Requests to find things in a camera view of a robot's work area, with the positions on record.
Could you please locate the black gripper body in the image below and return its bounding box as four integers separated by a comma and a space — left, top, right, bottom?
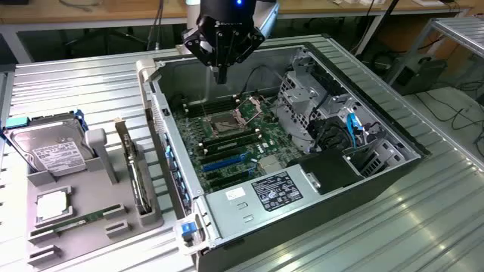
196, 0, 258, 39

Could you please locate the gpu graphics card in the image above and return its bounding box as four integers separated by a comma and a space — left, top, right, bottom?
113, 117, 154, 216

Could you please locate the metal socket cover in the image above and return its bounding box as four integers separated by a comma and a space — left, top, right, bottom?
233, 96, 262, 120

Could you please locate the silver metal drive cage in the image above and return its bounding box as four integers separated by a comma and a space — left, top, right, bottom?
273, 70, 364, 151

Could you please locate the wooden desk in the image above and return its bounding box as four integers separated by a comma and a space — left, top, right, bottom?
0, 0, 474, 26

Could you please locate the cpu socket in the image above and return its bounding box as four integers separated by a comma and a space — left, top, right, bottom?
209, 113, 244, 136

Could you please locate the installed black ram stick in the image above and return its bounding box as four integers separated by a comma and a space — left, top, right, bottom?
200, 131, 257, 148
204, 137, 261, 156

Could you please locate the green motherboard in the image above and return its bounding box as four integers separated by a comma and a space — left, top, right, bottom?
172, 95, 302, 194

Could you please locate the blue expansion slot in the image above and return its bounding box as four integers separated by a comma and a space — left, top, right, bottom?
201, 154, 246, 172

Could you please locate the silver chipset heatsink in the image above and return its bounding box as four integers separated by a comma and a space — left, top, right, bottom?
257, 157, 281, 174

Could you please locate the black box on floor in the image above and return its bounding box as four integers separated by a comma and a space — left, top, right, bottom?
396, 56, 448, 96

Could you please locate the black expansion slot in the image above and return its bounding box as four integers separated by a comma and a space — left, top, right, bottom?
206, 169, 254, 188

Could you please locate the hard disk with blue carrier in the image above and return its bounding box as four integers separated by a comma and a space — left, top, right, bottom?
1, 110, 96, 179

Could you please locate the silver power supply unit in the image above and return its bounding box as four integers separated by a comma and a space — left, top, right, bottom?
204, 164, 322, 242

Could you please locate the open black pc case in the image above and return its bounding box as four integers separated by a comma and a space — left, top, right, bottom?
134, 33, 432, 272

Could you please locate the silver cpu chip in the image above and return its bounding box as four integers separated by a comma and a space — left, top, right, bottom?
36, 191, 73, 224

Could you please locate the green ram stick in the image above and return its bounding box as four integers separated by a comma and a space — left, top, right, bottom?
32, 204, 120, 235

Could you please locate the grey parts rack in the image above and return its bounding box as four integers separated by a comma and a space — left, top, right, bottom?
24, 127, 165, 270

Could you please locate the black wire inside case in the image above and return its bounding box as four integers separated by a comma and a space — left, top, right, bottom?
240, 65, 284, 96

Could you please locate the blue data wire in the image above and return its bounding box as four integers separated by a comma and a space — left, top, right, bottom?
345, 112, 364, 150

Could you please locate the aluminium frame table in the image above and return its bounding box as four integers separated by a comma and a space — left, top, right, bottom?
385, 17, 484, 86

